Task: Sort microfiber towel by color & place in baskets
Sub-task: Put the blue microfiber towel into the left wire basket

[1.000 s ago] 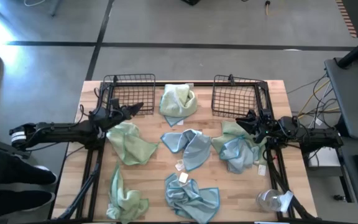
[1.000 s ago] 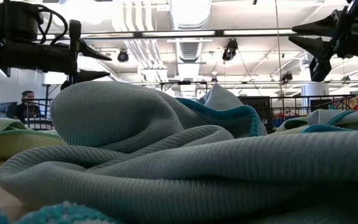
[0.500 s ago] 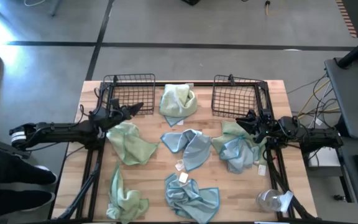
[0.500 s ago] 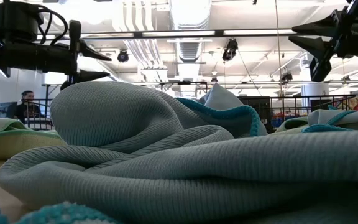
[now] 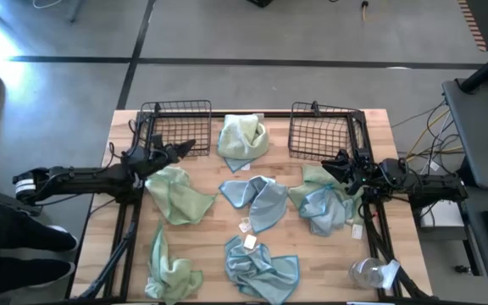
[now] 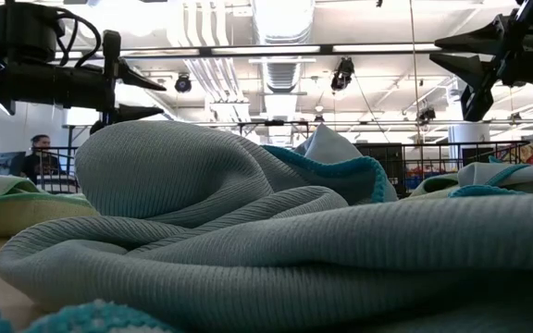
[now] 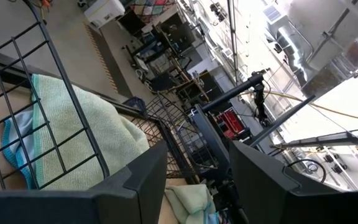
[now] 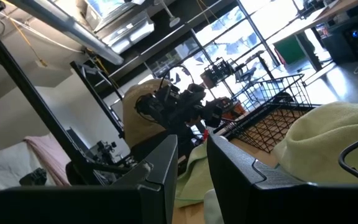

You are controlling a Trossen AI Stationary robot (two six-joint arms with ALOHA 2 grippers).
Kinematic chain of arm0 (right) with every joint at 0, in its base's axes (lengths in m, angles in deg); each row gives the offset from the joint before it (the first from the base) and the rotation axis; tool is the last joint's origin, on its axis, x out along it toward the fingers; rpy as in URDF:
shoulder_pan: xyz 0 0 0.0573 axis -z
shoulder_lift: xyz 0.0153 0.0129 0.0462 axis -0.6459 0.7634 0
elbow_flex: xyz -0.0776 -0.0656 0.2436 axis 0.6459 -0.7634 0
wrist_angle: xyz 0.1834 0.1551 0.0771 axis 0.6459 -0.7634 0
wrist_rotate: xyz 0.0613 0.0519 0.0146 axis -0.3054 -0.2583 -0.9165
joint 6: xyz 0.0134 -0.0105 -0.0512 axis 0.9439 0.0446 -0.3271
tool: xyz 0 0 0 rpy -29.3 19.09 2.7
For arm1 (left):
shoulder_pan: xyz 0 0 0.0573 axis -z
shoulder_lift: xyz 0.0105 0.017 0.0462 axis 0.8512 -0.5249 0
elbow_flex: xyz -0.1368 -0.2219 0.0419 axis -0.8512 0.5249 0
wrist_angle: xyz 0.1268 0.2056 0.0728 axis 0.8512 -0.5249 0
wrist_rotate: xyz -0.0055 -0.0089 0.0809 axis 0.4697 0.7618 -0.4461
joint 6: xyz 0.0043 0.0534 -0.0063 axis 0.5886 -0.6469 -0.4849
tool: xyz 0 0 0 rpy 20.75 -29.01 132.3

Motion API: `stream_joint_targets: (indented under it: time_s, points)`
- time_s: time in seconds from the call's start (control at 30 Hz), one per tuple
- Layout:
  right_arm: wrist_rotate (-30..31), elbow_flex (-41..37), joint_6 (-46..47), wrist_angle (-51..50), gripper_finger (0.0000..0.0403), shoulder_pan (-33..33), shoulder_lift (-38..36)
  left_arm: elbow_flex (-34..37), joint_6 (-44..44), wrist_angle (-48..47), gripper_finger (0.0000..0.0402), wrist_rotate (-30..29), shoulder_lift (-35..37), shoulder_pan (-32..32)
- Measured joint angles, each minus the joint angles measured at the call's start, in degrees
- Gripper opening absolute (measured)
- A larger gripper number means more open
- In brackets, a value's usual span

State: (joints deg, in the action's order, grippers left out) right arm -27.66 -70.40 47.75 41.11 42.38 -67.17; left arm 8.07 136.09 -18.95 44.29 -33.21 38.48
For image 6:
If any black overhead frame bar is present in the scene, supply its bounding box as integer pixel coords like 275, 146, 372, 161
56, 42, 441, 60

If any thin hanging cord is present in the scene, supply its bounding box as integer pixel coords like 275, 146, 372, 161
408, 0, 423, 144

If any computer monitor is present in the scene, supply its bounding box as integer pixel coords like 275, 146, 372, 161
0, 151, 27, 177

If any silver ceiling air duct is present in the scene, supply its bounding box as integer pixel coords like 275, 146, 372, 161
251, 0, 316, 93

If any white round column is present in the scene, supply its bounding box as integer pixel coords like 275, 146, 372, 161
448, 120, 492, 145

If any black cabinet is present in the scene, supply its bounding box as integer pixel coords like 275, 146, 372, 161
354, 143, 407, 198

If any person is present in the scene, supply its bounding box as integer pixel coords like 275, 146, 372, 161
20, 133, 64, 184

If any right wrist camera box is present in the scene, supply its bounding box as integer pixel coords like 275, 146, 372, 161
459, 85, 494, 123

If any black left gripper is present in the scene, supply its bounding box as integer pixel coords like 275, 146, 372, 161
0, 30, 167, 136

